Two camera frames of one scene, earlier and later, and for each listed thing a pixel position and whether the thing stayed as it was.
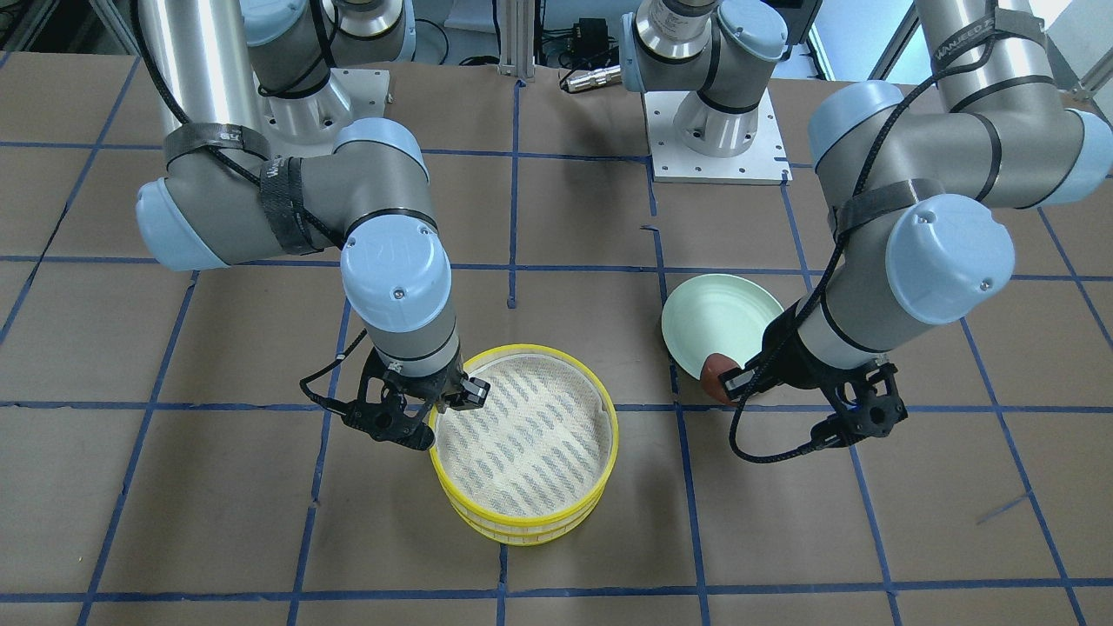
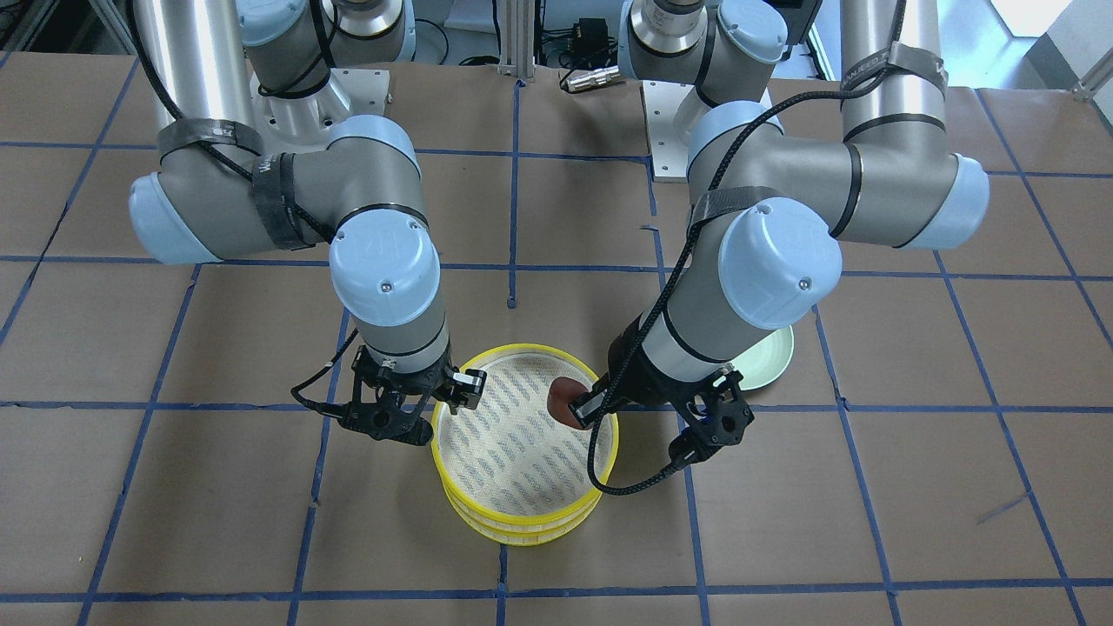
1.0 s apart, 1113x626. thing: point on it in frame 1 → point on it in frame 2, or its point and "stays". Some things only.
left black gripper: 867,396 → 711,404
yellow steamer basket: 533,463 stays
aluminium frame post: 516,39 stays
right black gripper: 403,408 stays
